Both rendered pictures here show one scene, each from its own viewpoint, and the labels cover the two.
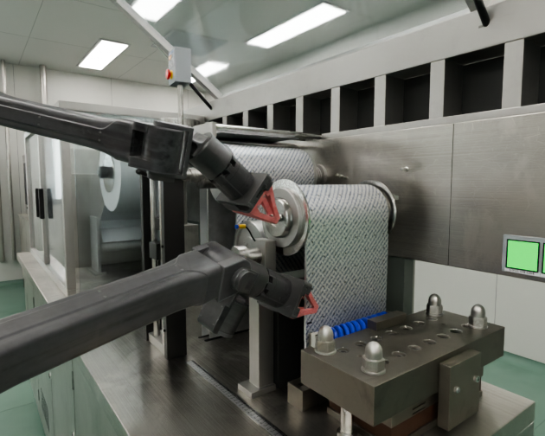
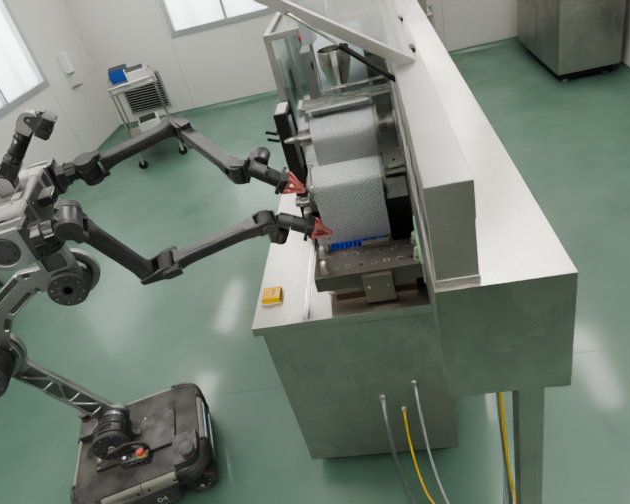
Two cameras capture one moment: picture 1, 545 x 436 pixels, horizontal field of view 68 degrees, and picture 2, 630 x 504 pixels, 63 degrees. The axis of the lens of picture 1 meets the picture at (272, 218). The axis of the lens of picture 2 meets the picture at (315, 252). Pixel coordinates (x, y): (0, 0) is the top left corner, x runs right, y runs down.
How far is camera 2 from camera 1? 1.50 m
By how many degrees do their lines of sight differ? 53
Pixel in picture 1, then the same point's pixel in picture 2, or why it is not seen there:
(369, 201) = (364, 176)
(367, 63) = not seen: hidden behind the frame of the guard
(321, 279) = (332, 220)
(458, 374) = (370, 281)
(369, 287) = (372, 222)
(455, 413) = (372, 296)
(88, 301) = (207, 241)
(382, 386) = (319, 279)
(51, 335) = (197, 252)
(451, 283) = not seen: outside the picture
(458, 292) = not seen: outside the picture
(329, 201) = (330, 181)
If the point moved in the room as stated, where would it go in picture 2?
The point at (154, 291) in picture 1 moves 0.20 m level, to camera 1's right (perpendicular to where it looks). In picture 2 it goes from (228, 238) to (267, 250)
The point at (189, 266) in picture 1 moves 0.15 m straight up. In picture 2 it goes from (243, 226) to (230, 188)
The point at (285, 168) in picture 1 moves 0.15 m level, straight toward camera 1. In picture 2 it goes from (348, 131) to (323, 149)
